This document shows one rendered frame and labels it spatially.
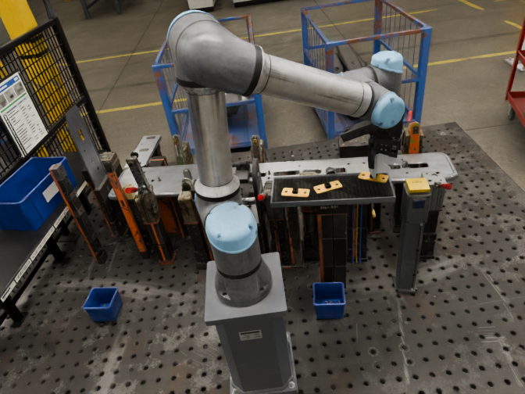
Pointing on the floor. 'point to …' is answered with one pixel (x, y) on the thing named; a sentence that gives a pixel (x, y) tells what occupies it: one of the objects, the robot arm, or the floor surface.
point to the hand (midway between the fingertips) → (373, 172)
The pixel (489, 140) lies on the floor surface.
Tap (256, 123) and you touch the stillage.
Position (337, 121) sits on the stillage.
